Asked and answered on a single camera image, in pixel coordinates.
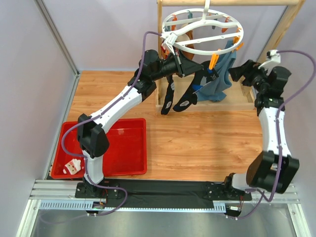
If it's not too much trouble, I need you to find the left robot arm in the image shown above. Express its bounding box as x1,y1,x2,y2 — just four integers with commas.
76,49,203,198

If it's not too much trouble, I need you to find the black sock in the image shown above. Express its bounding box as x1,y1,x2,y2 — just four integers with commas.
173,61,219,112
160,75,175,115

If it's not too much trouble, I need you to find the brown cream hanging sock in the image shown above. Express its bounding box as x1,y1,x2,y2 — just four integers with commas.
177,30,194,60

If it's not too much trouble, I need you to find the black base mat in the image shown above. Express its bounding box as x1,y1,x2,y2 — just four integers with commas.
75,179,252,209

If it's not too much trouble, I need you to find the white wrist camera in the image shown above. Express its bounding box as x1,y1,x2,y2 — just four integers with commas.
258,49,281,71
161,32,178,54

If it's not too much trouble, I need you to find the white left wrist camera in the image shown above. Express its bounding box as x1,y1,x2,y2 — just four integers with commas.
161,32,178,54

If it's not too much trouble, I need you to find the orange clip front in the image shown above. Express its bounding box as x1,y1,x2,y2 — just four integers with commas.
208,54,219,71

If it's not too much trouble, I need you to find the teal blue sock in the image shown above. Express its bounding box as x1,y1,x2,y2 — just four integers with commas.
197,51,237,102

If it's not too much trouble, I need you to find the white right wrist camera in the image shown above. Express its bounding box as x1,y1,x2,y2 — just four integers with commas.
258,49,281,71

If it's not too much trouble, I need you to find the red plastic bin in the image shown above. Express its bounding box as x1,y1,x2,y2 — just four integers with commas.
50,118,147,179

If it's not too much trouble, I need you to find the red santa sock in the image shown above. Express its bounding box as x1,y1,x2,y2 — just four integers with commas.
62,158,82,175
161,43,174,59

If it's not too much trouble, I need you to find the aluminium rail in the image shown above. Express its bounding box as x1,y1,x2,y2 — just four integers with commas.
30,179,300,224

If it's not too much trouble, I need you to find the white round clip hanger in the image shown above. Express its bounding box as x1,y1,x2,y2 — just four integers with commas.
160,0,244,56

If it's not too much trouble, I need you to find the wooden rack frame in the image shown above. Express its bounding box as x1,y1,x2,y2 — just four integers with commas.
157,0,305,111

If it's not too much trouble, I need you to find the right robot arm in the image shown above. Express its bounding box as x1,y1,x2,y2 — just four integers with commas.
224,60,300,195

